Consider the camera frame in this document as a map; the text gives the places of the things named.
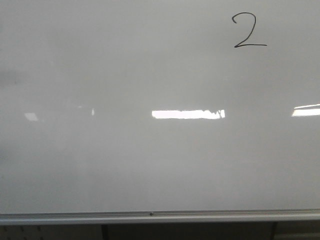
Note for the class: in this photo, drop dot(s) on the white whiteboard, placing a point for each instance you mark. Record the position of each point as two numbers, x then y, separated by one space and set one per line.
159 111

